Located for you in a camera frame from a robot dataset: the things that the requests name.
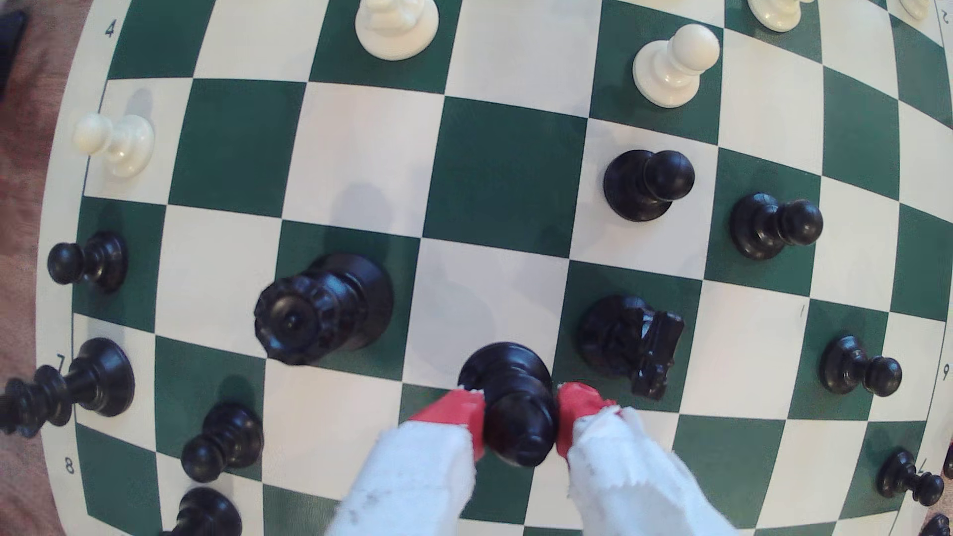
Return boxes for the black chess bishop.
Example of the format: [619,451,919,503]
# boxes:
[458,342,559,469]

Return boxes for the green white chessboard mat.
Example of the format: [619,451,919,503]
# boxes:
[33,0,953,536]

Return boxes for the black chess pawn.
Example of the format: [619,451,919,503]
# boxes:
[603,149,695,223]
[181,403,265,483]
[730,193,824,262]
[47,231,128,293]
[819,335,903,398]
[876,449,945,507]

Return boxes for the dark object beside board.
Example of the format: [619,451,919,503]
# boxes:
[0,7,29,98]

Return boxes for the white chess pawn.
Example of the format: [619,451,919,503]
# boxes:
[73,113,155,178]
[633,24,721,109]

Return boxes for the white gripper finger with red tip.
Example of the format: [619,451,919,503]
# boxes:
[325,387,487,536]
[556,382,738,536]

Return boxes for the black chess knight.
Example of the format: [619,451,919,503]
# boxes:
[577,295,685,402]

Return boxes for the black chess queen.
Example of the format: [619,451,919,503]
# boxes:
[254,254,395,366]

